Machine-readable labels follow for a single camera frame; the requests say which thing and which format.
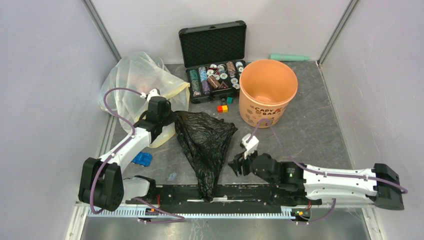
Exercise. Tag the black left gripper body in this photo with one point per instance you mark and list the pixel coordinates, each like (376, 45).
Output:
(168, 118)

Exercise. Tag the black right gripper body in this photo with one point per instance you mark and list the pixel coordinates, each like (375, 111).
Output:
(240, 160)

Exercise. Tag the black plastic trash bag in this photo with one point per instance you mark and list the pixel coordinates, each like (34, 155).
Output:
(205, 141)

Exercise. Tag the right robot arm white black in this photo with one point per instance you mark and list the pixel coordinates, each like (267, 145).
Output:
(379, 185)

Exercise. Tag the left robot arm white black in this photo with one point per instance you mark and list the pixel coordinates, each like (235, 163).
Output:
(102, 185)

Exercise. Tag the orange plastic trash bin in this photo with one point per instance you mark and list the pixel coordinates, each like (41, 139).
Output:
(266, 89)

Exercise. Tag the blue toy car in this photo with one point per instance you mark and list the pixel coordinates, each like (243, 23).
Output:
(143, 159)

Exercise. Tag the translucent yellow plastic bag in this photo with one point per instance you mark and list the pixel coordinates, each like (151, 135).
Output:
(140, 73)

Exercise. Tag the yellow cube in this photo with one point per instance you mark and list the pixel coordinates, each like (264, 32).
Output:
(225, 108)

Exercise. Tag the teal cube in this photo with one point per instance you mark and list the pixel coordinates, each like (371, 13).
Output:
(229, 100)

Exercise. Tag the black poker chip case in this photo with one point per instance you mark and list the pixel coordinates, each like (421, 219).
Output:
(213, 56)

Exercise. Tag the mint green cylinder tool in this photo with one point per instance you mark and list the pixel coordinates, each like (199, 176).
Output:
(288, 57)

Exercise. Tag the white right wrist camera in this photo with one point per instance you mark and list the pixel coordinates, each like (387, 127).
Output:
(249, 143)

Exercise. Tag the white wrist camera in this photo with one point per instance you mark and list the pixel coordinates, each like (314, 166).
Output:
(249, 143)
(152, 93)

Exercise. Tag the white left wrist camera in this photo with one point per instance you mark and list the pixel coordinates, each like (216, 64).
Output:
(152, 93)

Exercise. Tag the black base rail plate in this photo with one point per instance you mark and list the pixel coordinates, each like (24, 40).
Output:
(227, 199)

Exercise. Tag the aluminium frame rail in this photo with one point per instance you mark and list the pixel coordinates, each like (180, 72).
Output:
(96, 18)

